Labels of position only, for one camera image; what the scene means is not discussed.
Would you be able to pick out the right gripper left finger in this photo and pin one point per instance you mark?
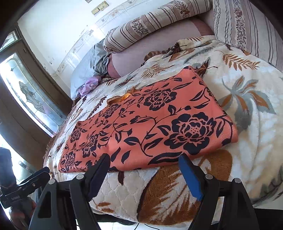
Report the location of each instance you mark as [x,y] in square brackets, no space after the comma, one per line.
[65,205]

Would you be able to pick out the long striped bolster pillow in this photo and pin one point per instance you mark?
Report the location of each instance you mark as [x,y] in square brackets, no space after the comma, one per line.
[122,37]

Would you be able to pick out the person's left hand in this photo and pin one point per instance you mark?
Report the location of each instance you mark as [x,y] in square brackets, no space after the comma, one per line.
[18,217]

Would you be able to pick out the cream leaf pattern blanket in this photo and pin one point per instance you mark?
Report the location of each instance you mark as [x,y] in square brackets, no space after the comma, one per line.
[248,89]

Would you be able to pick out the purple floral cloth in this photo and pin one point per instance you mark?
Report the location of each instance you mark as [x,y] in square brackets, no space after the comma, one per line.
[89,85]

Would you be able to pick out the striped floral pillow right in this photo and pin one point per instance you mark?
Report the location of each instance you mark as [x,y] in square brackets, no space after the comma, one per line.
[240,24]

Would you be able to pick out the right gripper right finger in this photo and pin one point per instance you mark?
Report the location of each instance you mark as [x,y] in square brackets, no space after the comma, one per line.
[237,211]

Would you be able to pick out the orange black floral garment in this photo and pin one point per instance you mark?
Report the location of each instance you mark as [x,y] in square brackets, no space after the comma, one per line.
[152,127]

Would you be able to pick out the stained glass window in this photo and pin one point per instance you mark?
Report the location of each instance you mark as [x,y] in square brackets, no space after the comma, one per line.
[30,96]

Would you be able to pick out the pink mauve quilted mattress cover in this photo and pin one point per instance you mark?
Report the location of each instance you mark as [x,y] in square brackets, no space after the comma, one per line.
[130,59]

